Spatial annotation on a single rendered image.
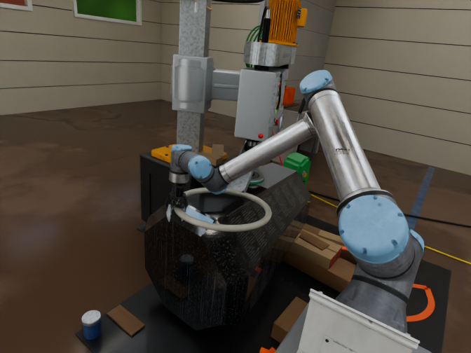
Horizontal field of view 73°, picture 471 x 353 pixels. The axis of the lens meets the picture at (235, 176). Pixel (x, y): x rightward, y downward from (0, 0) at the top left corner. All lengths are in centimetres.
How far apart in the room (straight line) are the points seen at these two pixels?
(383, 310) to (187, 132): 205
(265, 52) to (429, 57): 484
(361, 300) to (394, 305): 8
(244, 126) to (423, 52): 488
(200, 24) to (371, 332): 216
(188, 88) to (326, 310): 193
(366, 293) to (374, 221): 22
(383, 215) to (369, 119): 591
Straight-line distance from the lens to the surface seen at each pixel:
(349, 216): 82
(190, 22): 252
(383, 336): 90
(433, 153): 663
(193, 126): 259
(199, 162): 128
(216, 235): 166
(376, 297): 94
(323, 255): 258
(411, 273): 99
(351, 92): 673
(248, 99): 196
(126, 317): 227
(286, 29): 258
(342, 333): 93
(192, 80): 245
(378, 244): 79
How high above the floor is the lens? 167
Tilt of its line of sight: 23 degrees down
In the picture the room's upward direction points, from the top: 6 degrees clockwise
